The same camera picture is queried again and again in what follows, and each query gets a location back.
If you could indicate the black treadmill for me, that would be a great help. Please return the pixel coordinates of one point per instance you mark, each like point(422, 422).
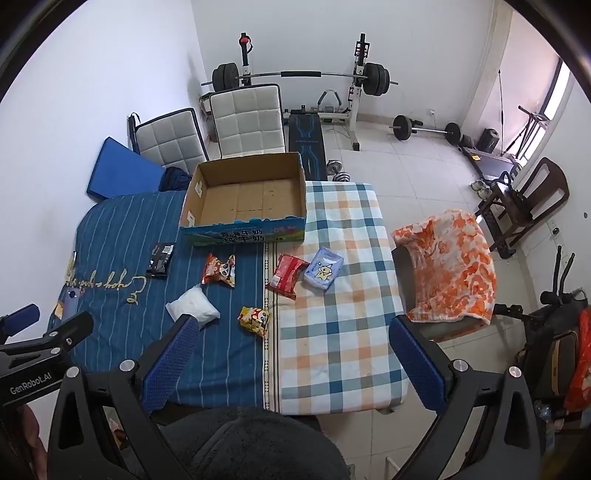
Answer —
point(491, 161)

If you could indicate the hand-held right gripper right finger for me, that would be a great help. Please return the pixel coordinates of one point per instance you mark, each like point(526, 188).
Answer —
point(418, 364)

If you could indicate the barbell with black plates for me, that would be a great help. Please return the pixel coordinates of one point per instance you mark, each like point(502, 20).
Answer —
point(300, 73)

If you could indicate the black weight bench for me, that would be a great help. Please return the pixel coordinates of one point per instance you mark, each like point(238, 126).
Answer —
point(307, 138)

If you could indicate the blue foam mat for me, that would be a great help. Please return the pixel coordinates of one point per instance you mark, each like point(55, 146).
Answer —
point(122, 168)

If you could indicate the light blue phone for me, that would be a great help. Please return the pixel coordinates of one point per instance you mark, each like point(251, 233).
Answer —
point(68, 304)

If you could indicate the white soft pouch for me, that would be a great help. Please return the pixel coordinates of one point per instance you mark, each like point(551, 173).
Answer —
point(191, 304)

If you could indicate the orange floral blanket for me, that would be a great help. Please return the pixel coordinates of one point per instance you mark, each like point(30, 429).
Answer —
point(455, 267)

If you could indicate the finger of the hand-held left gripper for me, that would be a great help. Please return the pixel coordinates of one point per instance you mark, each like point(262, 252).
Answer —
point(69, 330)
point(21, 318)

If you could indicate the white barbell rack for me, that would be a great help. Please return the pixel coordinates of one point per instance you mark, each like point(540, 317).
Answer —
point(354, 106)

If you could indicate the red snack packet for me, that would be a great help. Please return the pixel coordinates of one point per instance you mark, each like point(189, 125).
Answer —
point(286, 274)

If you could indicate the yellow cartoon snack packet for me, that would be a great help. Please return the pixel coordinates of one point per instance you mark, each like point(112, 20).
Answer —
point(253, 321)

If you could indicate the large white padded chair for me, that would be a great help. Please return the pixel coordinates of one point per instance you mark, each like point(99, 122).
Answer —
point(249, 122)

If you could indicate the black snack packet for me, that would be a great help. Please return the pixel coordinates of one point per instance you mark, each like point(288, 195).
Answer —
point(159, 261)

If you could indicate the small barbell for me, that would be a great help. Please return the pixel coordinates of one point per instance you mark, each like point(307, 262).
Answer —
point(401, 128)

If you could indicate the grey chair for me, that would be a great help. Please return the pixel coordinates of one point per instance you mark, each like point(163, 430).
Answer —
point(406, 281)

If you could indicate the cardboard box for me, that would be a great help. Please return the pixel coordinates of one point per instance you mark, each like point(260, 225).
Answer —
point(249, 198)

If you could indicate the checked bedsheet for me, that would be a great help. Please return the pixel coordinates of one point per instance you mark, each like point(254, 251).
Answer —
point(341, 314)

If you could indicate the black speaker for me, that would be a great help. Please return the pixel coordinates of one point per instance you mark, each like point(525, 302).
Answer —
point(488, 140)

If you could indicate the black exercise bike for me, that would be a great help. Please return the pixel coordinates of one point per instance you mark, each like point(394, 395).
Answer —
point(551, 332)

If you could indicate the dark blue bag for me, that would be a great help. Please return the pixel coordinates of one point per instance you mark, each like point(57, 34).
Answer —
point(175, 179)

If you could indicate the red bag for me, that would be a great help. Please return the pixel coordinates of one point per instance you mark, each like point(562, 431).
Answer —
point(581, 364)

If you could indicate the blue white tissue pack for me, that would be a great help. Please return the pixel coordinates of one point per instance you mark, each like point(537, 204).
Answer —
point(322, 270)

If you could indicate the dark wooden chair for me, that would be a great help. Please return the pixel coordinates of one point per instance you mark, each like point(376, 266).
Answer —
point(549, 182)

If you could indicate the pair of pale shoes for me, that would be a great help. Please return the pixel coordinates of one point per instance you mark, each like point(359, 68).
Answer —
point(482, 189)

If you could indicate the orange cartoon snack packet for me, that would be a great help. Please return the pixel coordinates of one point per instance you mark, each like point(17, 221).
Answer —
point(219, 271)

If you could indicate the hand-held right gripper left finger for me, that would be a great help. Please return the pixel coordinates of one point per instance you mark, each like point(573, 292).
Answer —
point(171, 364)

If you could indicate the small white padded chair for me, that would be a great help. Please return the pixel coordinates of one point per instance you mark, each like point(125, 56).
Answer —
point(168, 141)

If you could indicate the chrome dumbbell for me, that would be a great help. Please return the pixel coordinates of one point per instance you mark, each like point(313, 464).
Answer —
point(339, 171)

